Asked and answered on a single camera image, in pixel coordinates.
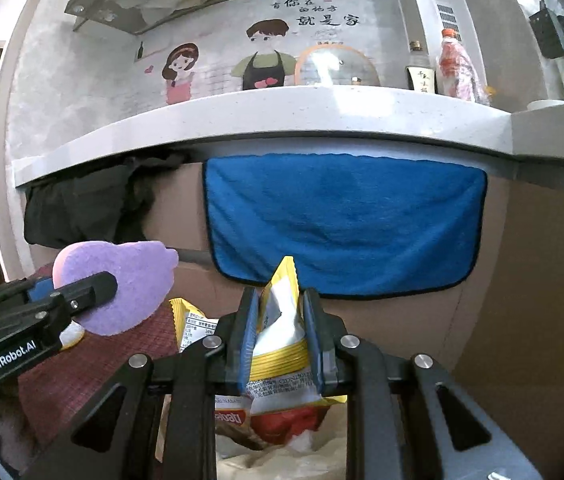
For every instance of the white dish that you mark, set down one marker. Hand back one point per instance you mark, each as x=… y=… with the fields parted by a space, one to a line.
x=547 y=105

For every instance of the yellow white snack packet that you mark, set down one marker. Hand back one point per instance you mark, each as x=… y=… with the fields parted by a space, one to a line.
x=282 y=330

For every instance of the red snack wrapper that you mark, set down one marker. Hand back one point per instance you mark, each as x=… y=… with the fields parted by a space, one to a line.
x=282 y=422

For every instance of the wooden rimmed glass lid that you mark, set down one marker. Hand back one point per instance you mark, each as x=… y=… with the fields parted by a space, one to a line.
x=337 y=67

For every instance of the red label oil bottle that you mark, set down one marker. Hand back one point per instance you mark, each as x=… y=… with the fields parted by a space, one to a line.
x=457 y=70

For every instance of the red plaid cloth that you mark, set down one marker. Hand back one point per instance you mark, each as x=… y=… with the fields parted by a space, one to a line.
x=111 y=355

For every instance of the black cloth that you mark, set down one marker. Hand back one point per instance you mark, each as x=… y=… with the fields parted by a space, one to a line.
x=76 y=205

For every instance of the purple sponge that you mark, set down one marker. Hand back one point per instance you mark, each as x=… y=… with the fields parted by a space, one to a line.
x=131 y=270

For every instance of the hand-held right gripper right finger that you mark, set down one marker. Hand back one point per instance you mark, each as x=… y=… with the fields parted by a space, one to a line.
x=313 y=345

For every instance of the blue towel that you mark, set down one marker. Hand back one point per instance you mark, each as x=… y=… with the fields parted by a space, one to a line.
x=342 y=220

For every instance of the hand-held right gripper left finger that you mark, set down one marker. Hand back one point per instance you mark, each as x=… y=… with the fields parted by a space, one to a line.
x=247 y=345

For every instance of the cartoon wall sticker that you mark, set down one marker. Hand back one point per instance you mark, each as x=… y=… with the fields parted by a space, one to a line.
x=262 y=65

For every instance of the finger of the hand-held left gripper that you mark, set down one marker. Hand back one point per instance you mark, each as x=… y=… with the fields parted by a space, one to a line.
x=39 y=290
x=94 y=287

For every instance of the white vent grille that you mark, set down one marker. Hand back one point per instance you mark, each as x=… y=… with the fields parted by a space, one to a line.
x=447 y=19

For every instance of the dark sauce bottle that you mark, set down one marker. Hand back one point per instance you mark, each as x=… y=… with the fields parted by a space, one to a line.
x=421 y=77

